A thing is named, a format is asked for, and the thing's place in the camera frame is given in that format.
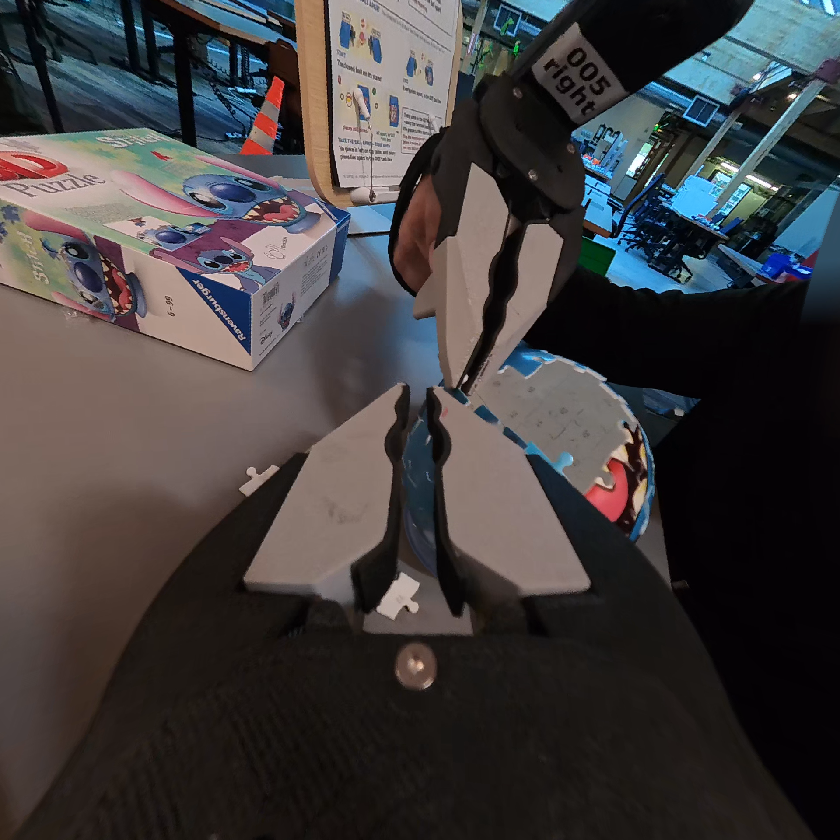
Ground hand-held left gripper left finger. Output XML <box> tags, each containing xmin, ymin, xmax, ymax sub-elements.
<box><xmin>243</xmin><ymin>382</ymin><xmax>412</xmax><ymax>614</ymax></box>

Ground printed puzzle box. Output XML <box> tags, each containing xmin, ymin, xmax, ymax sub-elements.
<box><xmin>0</xmin><ymin>128</ymin><xmax>352</xmax><ymax>371</ymax></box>

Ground green plastic bin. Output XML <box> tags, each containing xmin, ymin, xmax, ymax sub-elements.
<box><xmin>577</xmin><ymin>236</ymin><xmax>618</xmax><ymax>277</ymax></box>

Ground blue puzzle ball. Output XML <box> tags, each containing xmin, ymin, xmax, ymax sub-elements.
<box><xmin>400</xmin><ymin>341</ymin><xmax>655</xmax><ymax>572</ymax></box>

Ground person's right forearm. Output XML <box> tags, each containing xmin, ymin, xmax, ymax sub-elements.
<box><xmin>525</xmin><ymin>262</ymin><xmax>811</xmax><ymax>398</ymax></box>

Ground person's right hand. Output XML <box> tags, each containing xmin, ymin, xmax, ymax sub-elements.
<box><xmin>394</xmin><ymin>177</ymin><xmax>441</xmax><ymax>294</ymax></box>

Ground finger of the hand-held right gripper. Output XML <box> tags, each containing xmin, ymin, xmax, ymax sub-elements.
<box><xmin>462</xmin><ymin>223</ymin><xmax>568</xmax><ymax>395</ymax></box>
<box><xmin>430</xmin><ymin>163</ymin><xmax>513</xmax><ymax>388</ymax></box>

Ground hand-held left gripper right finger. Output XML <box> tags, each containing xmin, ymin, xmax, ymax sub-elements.
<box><xmin>424</xmin><ymin>387</ymin><xmax>593</xmax><ymax>618</ymax></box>

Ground orange traffic cone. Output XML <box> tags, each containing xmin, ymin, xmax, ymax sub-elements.
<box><xmin>239</xmin><ymin>75</ymin><xmax>286</xmax><ymax>156</ymax></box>

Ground wooden instruction board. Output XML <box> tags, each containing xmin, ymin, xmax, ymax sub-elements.
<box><xmin>293</xmin><ymin>0</ymin><xmax>463</xmax><ymax>207</ymax></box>

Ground person's legs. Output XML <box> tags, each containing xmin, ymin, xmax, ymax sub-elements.
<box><xmin>656</xmin><ymin>276</ymin><xmax>840</xmax><ymax>840</ymax></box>

